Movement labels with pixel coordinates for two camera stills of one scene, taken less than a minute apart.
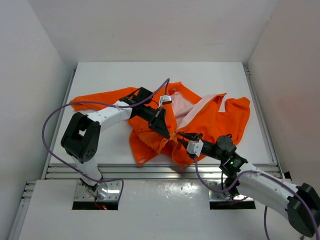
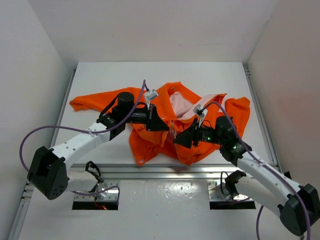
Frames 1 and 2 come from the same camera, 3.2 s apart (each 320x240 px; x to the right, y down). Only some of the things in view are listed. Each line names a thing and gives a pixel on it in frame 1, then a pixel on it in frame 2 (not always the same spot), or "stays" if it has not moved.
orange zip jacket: [200, 126] stays
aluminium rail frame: [142, 171] stays
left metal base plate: [106, 190] stays
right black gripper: [190, 137] to [191, 134]
